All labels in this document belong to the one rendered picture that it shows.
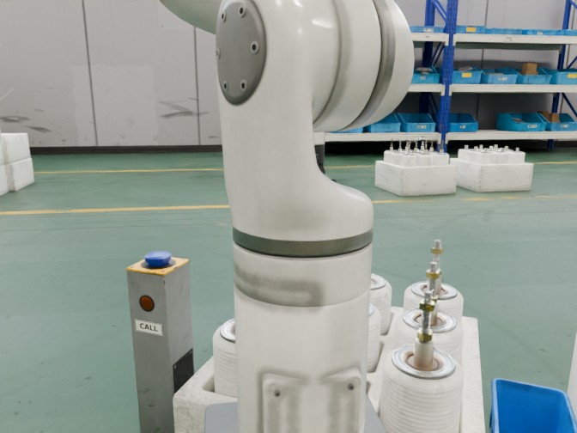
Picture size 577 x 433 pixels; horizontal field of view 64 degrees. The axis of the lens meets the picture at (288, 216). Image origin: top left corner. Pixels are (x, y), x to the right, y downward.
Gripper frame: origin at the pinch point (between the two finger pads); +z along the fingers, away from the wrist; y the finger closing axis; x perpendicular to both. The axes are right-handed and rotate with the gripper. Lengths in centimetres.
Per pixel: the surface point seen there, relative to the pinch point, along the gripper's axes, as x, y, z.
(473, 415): -36.5, 5.7, 17.0
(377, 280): -9.0, 10.6, 9.7
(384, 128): 359, 286, 2
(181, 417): -17.3, -26.6, 20.1
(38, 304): 70, -49, 35
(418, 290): -16.0, 13.9, 9.6
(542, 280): 21, 99, 34
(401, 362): -32.5, -2.9, 9.7
